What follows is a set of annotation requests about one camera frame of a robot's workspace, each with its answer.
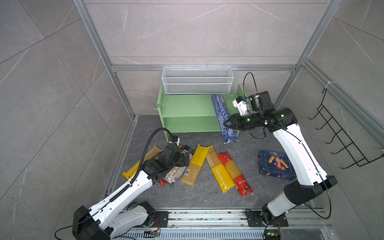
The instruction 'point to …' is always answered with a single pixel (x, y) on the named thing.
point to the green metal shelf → (194, 113)
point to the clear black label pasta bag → (175, 173)
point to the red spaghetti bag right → (231, 169)
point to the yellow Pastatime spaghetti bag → (220, 173)
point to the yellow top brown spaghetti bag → (191, 173)
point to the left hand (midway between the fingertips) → (181, 151)
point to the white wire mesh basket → (197, 80)
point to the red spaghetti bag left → (162, 182)
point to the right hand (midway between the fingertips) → (226, 122)
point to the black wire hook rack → (351, 147)
